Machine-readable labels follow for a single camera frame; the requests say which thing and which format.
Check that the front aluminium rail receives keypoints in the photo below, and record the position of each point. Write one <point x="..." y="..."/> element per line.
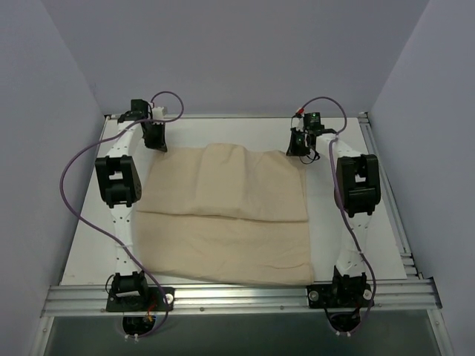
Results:
<point x="192" y="299"/>

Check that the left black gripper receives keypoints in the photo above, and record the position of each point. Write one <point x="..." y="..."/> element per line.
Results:
<point x="154" y="134"/>

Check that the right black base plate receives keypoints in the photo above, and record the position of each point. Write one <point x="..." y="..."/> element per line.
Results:
<point x="329" y="296"/>

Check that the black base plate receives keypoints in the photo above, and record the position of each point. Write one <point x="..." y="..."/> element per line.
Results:
<point x="329" y="296"/>
<point x="133" y="301"/>

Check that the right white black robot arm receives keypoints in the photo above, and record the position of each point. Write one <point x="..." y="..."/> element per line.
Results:
<point x="357" y="192"/>

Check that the back aluminium rail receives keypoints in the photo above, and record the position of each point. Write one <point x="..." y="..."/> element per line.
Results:
<point x="230" y="115"/>

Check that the beige cloth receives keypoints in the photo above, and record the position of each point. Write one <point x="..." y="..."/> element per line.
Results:
<point x="225" y="214"/>

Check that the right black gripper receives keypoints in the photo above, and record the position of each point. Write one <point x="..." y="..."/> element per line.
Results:
<point x="297" y="142"/>

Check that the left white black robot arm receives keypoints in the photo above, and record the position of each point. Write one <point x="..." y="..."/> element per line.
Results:
<point x="120" y="187"/>

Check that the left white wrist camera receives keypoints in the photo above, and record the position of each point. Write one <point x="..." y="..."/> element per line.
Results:
<point x="159" y="113"/>

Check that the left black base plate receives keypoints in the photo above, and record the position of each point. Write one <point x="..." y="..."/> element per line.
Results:
<point x="133" y="301"/>

